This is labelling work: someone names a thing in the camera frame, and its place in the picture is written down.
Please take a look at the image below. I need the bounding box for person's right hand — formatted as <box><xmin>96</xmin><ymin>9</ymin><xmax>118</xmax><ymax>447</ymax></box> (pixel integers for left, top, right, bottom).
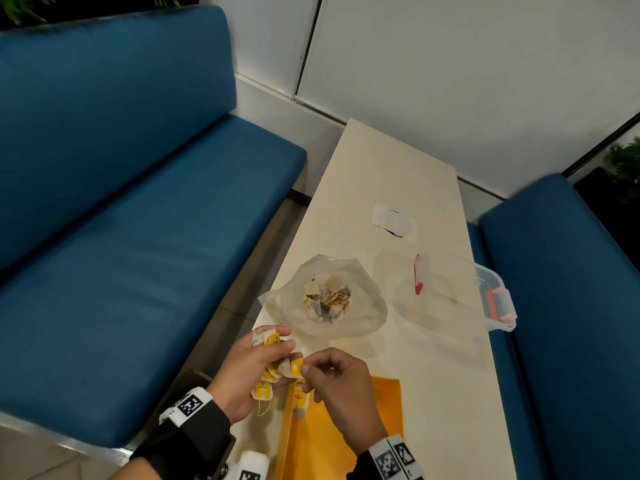
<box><xmin>299</xmin><ymin>347</ymin><xmax>390</xmax><ymax>457</ymax></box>

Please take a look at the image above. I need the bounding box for person's left hand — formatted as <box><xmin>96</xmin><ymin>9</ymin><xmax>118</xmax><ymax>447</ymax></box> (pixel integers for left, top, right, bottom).
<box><xmin>207</xmin><ymin>325</ymin><xmax>303</xmax><ymax>425</ymax></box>

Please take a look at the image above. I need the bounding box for bunch of tea bags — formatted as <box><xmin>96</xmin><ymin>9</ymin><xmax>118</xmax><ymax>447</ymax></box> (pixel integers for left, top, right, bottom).
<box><xmin>249</xmin><ymin>327</ymin><xmax>301</xmax><ymax>418</ymax></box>

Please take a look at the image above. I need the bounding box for yellow tray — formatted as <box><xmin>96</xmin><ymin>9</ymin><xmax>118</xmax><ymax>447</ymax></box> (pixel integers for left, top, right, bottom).
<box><xmin>273</xmin><ymin>376</ymin><xmax>404</xmax><ymax>480</ymax></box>

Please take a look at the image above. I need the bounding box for clear plastic bag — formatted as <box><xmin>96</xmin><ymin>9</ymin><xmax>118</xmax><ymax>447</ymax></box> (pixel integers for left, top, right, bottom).
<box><xmin>257</xmin><ymin>254</ymin><xmax>389</xmax><ymax>339</ymax></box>

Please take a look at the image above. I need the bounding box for clear box with red latches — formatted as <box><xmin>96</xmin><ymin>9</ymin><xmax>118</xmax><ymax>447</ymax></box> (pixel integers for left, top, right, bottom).
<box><xmin>395</xmin><ymin>250</ymin><xmax>517</xmax><ymax>333</ymax></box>

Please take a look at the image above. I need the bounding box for person's left forearm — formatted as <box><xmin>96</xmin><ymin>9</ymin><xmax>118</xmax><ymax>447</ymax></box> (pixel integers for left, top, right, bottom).
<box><xmin>109</xmin><ymin>400</ymin><xmax>236</xmax><ymax>480</ymax></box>

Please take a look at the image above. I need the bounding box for person's right forearm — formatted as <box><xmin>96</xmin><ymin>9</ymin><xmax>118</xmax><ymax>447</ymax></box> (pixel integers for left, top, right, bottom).
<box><xmin>346</xmin><ymin>449</ymin><xmax>401</xmax><ymax>480</ymax></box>

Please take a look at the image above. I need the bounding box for white marker wristband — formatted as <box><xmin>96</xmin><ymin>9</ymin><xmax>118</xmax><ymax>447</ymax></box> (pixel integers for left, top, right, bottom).
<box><xmin>159</xmin><ymin>387</ymin><xmax>213</xmax><ymax>428</ymax></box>
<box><xmin>368</xmin><ymin>434</ymin><xmax>425</xmax><ymax>480</ymax></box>

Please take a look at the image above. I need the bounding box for white paper patch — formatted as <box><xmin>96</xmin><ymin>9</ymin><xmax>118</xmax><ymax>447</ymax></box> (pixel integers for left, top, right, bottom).
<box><xmin>371</xmin><ymin>204</ymin><xmax>419</xmax><ymax>241</ymax></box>

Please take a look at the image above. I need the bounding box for blue sofa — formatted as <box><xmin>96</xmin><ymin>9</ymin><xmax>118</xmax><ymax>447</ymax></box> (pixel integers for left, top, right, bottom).
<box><xmin>467</xmin><ymin>173</ymin><xmax>640</xmax><ymax>480</ymax></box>
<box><xmin>0</xmin><ymin>5</ymin><xmax>307</xmax><ymax>448</ymax></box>

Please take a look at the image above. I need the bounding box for black metal pole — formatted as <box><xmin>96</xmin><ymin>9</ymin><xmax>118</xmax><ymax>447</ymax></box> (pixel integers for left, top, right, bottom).
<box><xmin>562</xmin><ymin>112</ymin><xmax>640</xmax><ymax>177</ymax></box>

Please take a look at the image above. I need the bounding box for green leafy plant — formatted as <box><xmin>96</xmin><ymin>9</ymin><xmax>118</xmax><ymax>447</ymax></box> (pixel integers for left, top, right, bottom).
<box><xmin>605</xmin><ymin>137</ymin><xmax>640</xmax><ymax>195</ymax></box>
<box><xmin>0</xmin><ymin>0</ymin><xmax>191</xmax><ymax>25</ymax></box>

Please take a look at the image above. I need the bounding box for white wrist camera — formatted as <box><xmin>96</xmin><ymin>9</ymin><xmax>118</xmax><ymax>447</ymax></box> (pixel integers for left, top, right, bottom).
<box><xmin>219</xmin><ymin>450</ymin><xmax>271</xmax><ymax>480</ymax></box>

